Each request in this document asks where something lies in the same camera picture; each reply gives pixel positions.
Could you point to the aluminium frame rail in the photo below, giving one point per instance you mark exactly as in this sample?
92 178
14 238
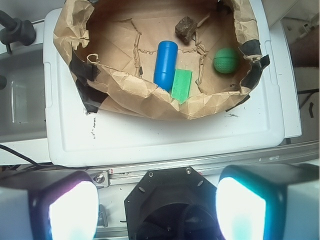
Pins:
205 165

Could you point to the black clamp knob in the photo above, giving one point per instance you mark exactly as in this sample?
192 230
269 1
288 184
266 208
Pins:
16 30

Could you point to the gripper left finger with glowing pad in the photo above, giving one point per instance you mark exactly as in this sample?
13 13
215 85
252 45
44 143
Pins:
48 205

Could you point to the green dimpled ball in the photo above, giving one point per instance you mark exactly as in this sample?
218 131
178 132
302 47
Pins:
226 60

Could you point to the clear plastic container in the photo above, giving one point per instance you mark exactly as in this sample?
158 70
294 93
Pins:
22 109

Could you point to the crumpled brown paper liner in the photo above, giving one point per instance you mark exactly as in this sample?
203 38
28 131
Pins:
111 48

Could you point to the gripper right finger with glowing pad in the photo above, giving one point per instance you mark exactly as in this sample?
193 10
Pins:
269 202

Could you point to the blue plastic cylinder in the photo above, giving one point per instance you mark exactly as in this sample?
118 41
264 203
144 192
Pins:
165 64

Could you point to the black octagonal mount plate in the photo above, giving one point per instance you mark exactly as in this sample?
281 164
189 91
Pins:
172 204

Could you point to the brown rock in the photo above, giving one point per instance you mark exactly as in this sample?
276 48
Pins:
185 29

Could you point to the white plastic bin lid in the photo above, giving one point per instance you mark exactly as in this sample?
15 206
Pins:
80 139

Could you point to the green sponge block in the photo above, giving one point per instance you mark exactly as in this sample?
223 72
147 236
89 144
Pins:
181 85

